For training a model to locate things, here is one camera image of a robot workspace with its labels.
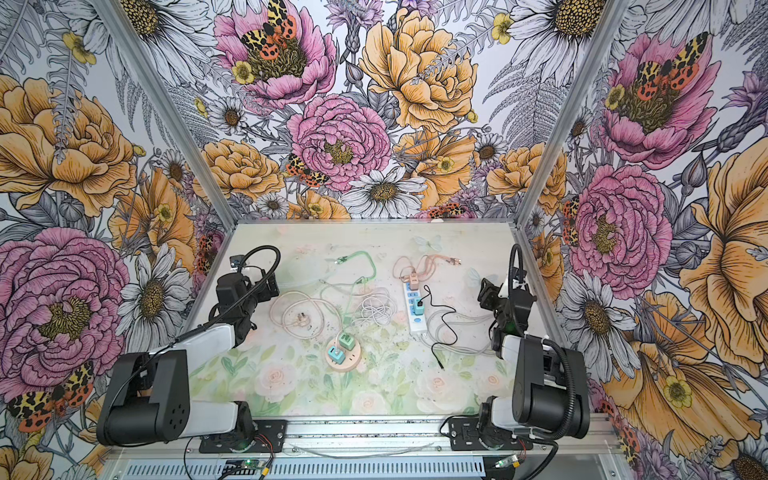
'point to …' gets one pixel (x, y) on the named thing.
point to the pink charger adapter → (414, 280)
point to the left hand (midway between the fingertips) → (259, 283)
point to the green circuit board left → (251, 464)
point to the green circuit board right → (507, 461)
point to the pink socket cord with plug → (302, 320)
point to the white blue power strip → (417, 323)
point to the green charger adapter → (346, 341)
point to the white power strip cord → (427, 335)
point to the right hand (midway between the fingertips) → (490, 288)
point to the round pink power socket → (352, 357)
